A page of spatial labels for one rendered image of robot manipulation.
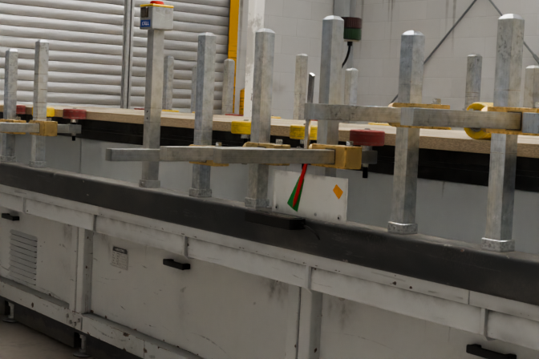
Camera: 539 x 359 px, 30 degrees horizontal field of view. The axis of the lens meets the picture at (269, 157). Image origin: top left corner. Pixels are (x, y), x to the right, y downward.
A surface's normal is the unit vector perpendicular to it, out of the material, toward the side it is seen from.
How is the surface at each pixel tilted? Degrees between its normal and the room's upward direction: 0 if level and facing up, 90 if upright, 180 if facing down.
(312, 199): 90
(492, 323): 90
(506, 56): 90
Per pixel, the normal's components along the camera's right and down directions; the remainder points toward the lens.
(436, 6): -0.79, 0.00
